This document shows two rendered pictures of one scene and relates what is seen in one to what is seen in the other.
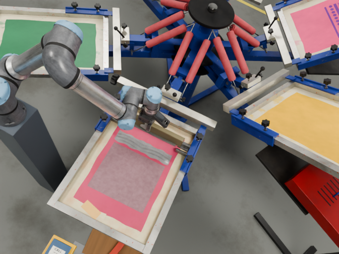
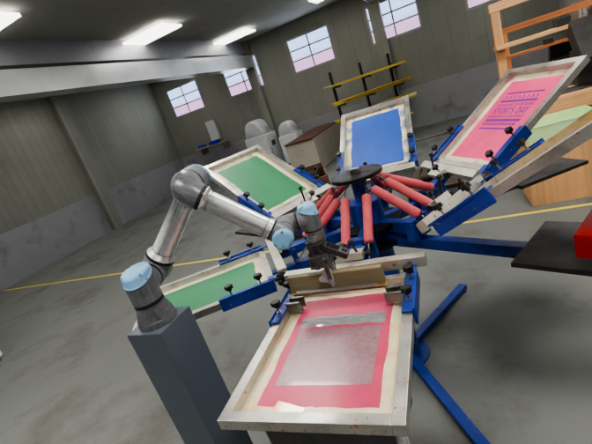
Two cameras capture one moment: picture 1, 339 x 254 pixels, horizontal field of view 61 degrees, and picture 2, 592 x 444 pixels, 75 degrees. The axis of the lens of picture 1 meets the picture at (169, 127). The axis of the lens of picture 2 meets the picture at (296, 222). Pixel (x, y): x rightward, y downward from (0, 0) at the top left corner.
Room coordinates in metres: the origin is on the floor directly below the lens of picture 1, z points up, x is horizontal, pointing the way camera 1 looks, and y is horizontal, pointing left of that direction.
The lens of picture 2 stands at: (-0.64, -0.26, 1.83)
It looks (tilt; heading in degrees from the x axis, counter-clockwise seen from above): 17 degrees down; 18
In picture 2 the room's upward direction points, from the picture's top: 19 degrees counter-clockwise
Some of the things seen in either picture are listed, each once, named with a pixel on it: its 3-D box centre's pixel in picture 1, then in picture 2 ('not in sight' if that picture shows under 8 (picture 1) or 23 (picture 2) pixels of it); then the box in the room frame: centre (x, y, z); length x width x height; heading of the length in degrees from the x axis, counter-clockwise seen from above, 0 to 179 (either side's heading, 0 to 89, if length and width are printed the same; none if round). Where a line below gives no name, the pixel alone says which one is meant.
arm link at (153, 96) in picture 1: (152, 98); (308, 217); (0.75, 0.12, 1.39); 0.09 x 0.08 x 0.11; 100
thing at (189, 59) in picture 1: (199, 45); (369, 224); (1.59, 0.00, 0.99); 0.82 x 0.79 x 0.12; 173
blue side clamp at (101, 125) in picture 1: (111, 113); (286, 307); (0.82, 0.37, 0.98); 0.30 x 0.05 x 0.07; 173
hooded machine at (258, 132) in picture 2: not in sight; (262, 144); (11.05, 3.64, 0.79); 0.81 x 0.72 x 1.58; 80
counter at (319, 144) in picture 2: not in sight; (317, 146); (9.86, 1.77, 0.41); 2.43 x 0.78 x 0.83; 170
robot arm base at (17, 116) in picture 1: (7, 108); (153, 309); (0.50, 0.77, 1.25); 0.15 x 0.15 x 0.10
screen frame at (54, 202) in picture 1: (132, 165); (333, 338); (0.55, 0.12, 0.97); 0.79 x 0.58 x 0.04; 173
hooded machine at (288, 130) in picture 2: not in sight; (292, 141); (10.97, 2.66, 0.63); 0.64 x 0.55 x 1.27; 80
